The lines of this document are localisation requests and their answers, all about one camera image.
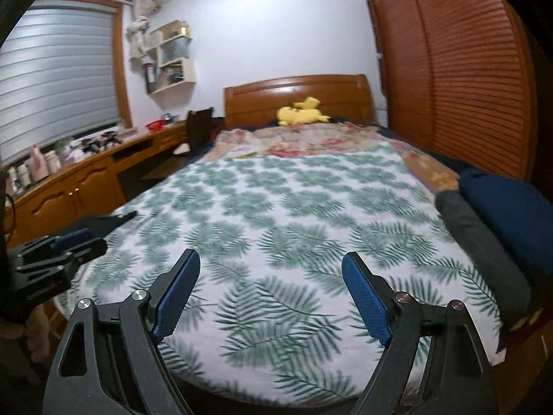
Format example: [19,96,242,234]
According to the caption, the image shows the navy blue suit jacket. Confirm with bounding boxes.
[458,169,552,277]

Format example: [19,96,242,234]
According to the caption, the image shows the black garment on bed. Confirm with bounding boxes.
[54,211,138,238]

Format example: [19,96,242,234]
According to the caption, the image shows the wooden desk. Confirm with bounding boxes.
[5,121,185,247]

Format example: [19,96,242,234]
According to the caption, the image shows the pink bottle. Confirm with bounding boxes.
[28,145,49,183]

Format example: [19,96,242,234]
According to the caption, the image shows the grey folded garment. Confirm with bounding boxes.
[435,190,532,331]

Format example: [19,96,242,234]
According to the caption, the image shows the leaf pattern bed sheet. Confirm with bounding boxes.
[55,142,502,407]

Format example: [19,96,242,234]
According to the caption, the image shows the red basket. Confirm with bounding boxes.
[145,120,165,133]

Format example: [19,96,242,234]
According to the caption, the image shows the grey window blind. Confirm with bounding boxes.
[1,0,120,163]

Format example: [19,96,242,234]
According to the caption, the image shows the dark wooden chair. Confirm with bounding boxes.
[174,107,214,156]

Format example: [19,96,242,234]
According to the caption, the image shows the wooden headboard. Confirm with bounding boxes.
[224,74,376,129]

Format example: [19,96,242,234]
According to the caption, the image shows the yellow plush toy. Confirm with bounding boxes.
[276,96,331,127]

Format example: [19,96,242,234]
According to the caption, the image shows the white hanging plush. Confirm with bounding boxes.
[125,0,160,60]

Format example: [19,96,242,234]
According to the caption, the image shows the wooden louvered wardrobe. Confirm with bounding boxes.
[368,0,536,180]

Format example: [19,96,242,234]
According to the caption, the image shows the white wall shelf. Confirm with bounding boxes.
[144,20,196,95]

